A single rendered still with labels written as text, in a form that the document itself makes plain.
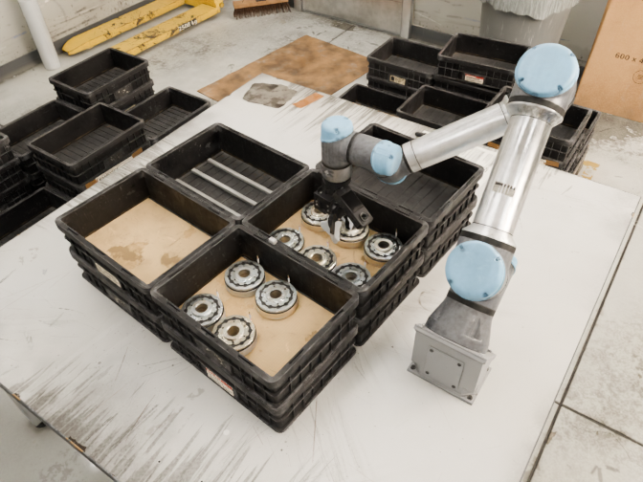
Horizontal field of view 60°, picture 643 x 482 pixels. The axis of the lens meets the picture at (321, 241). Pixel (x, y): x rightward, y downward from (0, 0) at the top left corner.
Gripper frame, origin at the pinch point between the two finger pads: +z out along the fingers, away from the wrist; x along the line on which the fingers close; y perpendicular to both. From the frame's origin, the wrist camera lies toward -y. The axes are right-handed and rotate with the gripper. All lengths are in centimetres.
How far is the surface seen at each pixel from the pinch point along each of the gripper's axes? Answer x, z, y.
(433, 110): -136, 47, 59
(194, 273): 37.2, -4.1, 16.1
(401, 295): -3.1, 12.6, -18.5
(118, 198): 34, -4, 56
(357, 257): 1.7, 2.4, -6.6
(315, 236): 3.4, 2.3, 7.4
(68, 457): 83, 85, 56
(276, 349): 36.6, 2.3, -11.7
